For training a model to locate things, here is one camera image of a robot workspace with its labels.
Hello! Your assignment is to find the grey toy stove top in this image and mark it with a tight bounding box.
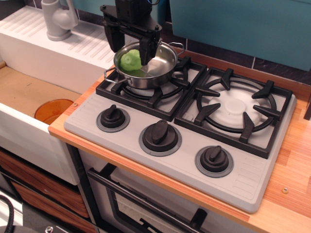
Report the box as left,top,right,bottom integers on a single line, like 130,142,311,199
63,63,297,214

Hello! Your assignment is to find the black left burner grate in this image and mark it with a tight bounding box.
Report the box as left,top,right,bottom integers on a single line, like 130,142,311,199
96,56,207,121

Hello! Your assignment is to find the black stove knob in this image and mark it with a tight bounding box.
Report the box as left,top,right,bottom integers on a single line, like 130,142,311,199
195,146,234,178
138,120,182,157
96,104,130,133

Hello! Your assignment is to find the white toy sink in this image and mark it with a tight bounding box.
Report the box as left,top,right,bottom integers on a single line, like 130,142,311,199
0,6,114,185

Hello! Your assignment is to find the black right burner grate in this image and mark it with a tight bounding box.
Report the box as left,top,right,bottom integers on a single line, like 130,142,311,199
174,67,296,159

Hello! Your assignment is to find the oven door with handle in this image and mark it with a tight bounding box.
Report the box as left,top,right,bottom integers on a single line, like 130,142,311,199
87,164,248,233

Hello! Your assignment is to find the upper wood drawer front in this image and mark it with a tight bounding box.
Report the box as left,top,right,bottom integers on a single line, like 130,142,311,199
0,148,88,217

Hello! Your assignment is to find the black left stove knob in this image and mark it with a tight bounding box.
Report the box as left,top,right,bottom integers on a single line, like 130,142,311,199
96,104,130,133

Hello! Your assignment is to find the orange sink drain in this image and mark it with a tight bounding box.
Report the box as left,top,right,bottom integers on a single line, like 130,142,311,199
34,99,73,125

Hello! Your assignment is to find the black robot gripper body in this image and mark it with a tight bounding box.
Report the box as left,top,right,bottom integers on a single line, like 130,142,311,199
100,0,162,39

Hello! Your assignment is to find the black braided cable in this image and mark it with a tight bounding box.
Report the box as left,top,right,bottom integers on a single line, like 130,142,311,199
0,194,15,229

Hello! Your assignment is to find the green toy cauliflower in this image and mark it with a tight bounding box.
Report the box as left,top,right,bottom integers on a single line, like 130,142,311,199
120,49,142,71

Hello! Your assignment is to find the brass countertop screw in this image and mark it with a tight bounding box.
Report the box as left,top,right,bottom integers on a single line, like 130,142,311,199
282,187,289,194

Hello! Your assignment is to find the teal right wall cabinet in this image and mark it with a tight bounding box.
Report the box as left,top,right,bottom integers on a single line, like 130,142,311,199
170,0,311,71

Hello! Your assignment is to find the black burner grate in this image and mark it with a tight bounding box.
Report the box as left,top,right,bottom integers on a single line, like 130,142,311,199
174,67,296,159
96,56,207,121

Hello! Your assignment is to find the black middle stove knob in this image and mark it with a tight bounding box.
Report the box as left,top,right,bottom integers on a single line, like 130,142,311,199
138,120,182,157

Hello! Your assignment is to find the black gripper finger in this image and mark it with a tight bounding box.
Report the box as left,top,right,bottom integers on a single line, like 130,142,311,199
104,22,125,52
139,36,161,66

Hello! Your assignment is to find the grey toy faucet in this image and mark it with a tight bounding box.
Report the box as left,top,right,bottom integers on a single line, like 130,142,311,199
41,0,79,41

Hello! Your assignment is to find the stainless steel pot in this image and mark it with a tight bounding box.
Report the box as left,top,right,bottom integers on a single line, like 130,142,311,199
104,42,185,89

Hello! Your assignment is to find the wood drawer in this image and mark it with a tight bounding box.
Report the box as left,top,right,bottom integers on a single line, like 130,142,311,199
12,182,96,233
0,148,88,217

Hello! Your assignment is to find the teal left wall cabinet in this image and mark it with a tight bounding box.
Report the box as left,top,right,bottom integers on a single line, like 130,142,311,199
73,0,167,32

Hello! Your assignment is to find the black right stove knob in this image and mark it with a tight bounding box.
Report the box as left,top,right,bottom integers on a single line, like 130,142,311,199
195,146,234,178

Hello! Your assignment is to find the teal wall cabinet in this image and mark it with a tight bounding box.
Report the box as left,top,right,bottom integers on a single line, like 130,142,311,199
73,0,167,32
170,0,311,71

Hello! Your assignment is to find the lower wood drawer front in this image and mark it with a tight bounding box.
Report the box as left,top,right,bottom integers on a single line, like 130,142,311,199
12,182,96,233

